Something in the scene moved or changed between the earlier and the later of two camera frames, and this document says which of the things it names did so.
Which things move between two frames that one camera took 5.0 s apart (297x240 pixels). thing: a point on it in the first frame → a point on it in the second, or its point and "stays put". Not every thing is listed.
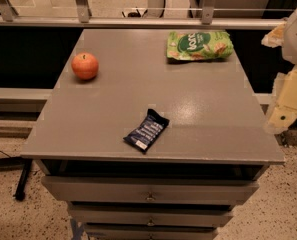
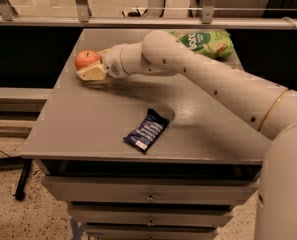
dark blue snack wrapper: (148, 131) stays put
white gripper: (296, 39) → (112, 62)
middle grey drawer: (156, 215) stays put
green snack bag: (199, 45) stays put
